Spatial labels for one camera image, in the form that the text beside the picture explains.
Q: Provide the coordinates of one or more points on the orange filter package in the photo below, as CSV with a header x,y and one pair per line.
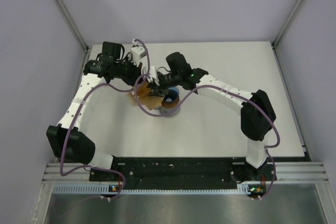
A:
x,y
132,99

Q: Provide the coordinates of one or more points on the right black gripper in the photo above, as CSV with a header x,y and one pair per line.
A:
x,y
157,89

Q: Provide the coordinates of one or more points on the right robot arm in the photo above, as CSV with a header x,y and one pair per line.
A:
x,y
256,113

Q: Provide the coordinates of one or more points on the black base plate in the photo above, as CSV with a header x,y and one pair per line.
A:
x,y
175,173

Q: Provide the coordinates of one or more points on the aluminium front rail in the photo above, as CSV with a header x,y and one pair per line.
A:
x,y
286,172

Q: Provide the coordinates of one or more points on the brown wooden ring holder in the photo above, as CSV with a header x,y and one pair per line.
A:
x,y
170,105

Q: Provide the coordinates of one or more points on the grey slotted cable duct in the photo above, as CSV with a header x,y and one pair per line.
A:
x,y
105,189

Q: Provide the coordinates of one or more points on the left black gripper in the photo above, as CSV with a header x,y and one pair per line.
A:
x,y
137,70

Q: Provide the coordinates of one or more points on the right aluminium corner post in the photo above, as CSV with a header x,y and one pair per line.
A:
x,y
288,22

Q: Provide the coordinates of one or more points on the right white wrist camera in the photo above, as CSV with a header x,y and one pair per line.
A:
x,y
151,74

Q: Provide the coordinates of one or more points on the blue glass dripper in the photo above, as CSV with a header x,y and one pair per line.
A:
x,y
172,95

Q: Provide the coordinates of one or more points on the aluminium corner post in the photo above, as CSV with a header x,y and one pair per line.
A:
x,y
288,22
71,24

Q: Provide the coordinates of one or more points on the left aluminium corner post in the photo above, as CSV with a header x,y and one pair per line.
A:
x,y
71,24

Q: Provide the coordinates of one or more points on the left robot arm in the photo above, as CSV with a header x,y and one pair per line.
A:
x,y
68,139

